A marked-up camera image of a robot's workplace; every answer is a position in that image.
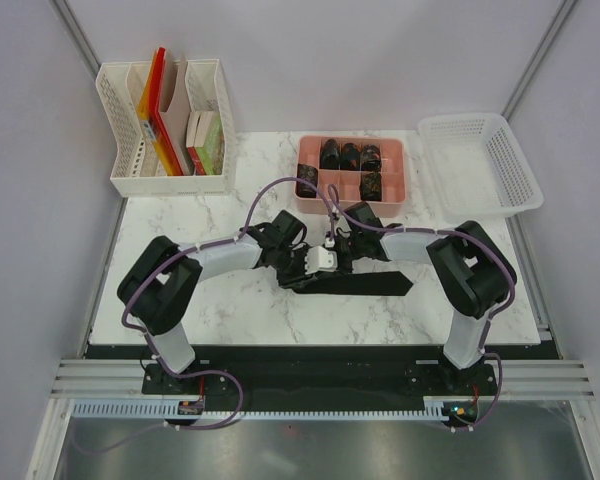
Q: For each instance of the aluminium frame rail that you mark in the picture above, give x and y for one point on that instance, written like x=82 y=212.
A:
x=564 y=380

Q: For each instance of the red orange folder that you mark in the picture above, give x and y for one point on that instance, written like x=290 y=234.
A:
x=149 y=115

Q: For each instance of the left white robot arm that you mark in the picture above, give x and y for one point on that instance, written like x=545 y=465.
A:
x=157 y=290

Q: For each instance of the cream paperback book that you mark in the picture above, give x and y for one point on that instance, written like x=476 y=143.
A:
x=197 y=123

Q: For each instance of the rolled tie floral left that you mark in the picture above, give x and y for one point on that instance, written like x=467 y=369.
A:
x=308 y=181

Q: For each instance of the long black necktie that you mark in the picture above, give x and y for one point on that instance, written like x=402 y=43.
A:
x=386 y=283

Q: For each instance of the beige cardboard folder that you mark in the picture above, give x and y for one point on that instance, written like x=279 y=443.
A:
x=175 y=109

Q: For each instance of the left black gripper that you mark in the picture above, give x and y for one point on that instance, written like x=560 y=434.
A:
x=296 y=280

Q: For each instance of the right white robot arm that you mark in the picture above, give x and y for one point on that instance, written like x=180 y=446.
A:
x=476 y=278

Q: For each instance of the cream desktop file organizer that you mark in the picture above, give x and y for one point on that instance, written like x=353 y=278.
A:
x=137 y=171

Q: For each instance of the rolled tie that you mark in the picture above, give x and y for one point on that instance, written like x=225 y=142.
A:
x=370 y=187
x=349 y=157
x=330 y=155
x=370 y=158

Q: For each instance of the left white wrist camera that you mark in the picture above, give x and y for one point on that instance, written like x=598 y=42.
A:
x=321 y=258

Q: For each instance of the rolled tie back left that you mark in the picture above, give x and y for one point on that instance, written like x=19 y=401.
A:
x=330 y=155

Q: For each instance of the white slotted cable duct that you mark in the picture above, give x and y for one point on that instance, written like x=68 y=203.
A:
x=172 y=409

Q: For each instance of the rolled tie back right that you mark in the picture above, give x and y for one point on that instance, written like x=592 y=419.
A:
x=370 y=158

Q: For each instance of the pink compartment tray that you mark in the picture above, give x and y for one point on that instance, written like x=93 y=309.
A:
x=393 y=171

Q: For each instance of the white plastic basket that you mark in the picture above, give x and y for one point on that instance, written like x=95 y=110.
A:
x=477 y=167

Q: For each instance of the green book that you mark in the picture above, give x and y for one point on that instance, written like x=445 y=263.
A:
x=210 y=149

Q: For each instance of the rolled tie back middle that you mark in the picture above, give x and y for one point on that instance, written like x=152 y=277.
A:
x=349 y=157

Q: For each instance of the rolled tie front right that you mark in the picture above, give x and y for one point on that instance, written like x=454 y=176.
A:
x=370 y=187

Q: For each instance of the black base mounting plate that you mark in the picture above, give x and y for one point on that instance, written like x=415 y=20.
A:
x=317 y=377

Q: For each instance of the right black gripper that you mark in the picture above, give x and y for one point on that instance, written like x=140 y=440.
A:
x=345 y=267

